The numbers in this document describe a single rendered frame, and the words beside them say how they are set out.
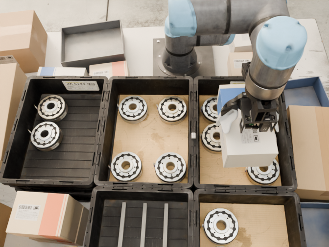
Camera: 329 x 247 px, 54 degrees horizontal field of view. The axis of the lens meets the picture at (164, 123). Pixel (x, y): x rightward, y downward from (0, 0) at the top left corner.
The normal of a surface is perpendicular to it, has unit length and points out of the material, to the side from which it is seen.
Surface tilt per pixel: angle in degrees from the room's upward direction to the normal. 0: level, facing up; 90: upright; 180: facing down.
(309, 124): 0
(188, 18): 55
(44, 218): 0
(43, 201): 0
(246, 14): 47
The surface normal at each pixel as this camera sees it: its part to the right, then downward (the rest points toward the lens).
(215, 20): 0.01, 0.58
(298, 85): 0.13, 0.88
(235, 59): -0.06, -0.46
